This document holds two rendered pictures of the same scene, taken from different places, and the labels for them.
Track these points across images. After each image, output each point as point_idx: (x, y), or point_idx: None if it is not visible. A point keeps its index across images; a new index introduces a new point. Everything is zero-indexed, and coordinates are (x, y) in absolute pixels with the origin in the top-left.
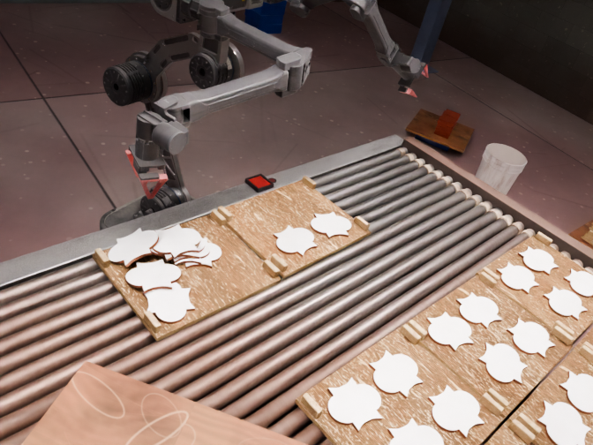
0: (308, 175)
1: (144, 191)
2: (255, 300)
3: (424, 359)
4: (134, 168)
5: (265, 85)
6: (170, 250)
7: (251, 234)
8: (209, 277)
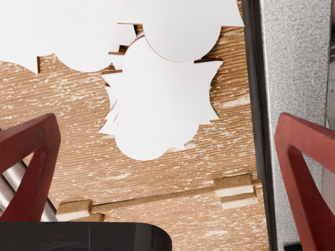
0: None
1: (20, 129)
2: (24, 161)
3: None
4: (315, 144)
5: None
6: (127, 74)
7: (174, 211)
8: (74, 116)
